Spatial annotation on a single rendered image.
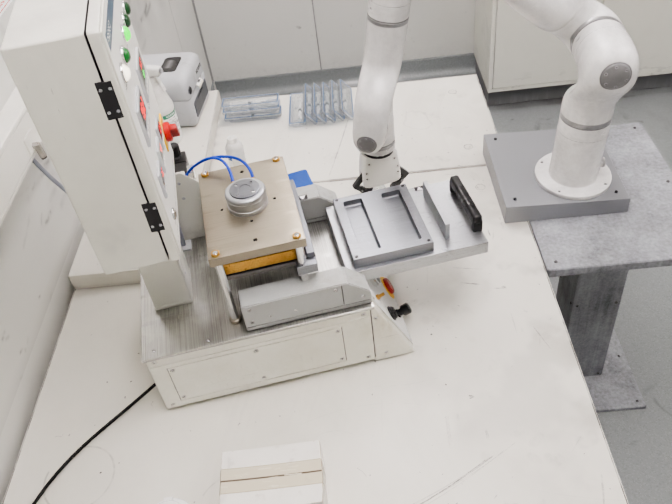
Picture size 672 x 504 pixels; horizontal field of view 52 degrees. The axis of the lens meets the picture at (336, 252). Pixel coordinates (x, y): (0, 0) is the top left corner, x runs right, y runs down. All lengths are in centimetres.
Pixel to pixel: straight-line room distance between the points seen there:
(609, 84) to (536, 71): 199
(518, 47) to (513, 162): 163
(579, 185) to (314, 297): 81
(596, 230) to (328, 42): 232
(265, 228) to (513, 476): 64
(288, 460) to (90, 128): 66
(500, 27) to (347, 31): 83
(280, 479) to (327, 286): 36
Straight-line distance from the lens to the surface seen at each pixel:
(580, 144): 177
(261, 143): 218
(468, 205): 146
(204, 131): 221
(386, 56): 157
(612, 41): 161
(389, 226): 144
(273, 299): 132
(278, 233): 128
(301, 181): 199
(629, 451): 234
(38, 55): 102
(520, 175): 188
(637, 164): 206
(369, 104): 157
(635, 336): 261
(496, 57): 350
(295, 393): 148
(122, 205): 115
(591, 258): 175
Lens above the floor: 195
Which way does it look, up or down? 43 degrees down
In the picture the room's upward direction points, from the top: 8 degrees counter-clockwise
